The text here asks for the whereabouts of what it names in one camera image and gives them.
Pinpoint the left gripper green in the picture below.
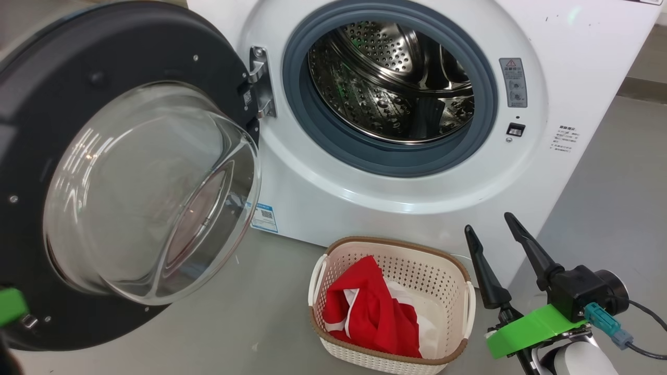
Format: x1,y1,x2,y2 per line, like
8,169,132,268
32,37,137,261
0,286,30,328

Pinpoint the red garment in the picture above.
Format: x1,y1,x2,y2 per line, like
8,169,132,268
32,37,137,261
321,255,423,359

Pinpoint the thin black cable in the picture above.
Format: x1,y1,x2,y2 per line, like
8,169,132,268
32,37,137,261
627,299,667,333

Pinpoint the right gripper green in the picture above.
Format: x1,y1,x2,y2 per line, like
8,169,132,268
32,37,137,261
464,212,592,375

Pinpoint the white front-load washing machine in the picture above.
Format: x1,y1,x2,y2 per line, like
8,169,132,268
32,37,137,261
186,0,663,288

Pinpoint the stainless steel washer drum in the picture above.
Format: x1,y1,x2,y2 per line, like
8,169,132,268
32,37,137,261
308,20,475,145

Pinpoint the grey warning sticker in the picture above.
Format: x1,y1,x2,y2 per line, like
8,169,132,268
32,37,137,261
499,57,528,109

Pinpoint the dark grey glass washer door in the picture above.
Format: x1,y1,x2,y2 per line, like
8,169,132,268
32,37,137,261
0,0,262,353

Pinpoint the black cable with teal connector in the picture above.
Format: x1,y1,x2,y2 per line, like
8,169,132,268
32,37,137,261
583,302,667,361

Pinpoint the blue energy label sticker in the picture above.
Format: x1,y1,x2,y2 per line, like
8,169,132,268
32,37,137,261
250,203,279,234

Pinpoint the metal door hinge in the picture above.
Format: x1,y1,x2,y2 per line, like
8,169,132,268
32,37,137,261
249,46,277,119

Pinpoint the grey rubber door gasket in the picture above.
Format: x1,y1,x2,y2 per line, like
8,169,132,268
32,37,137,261
282,0,499,179

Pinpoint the small text sticker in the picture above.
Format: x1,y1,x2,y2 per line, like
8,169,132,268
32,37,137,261
549,124,582,153

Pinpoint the cream basket with brown rim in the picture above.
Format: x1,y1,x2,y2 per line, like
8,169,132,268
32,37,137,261
307,236,476,375

